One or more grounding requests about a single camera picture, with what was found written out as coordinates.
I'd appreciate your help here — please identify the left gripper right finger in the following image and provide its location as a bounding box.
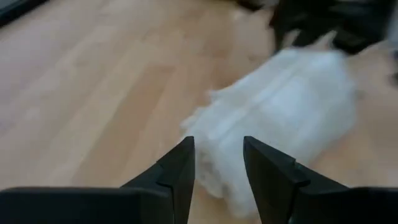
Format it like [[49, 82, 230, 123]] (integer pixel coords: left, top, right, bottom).
[[243, 136, 398, 224]]

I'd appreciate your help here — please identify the white plaid towel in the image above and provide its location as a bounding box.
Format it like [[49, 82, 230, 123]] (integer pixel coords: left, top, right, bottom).
[[179, 46, 359, 219]]

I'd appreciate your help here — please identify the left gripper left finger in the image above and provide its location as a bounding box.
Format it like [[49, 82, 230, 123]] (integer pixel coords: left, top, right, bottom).
[[0, 136, 196, 224]]

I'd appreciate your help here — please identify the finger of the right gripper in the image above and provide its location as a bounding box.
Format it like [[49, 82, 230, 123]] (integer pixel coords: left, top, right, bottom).
[[269, 12, 300, 54]]

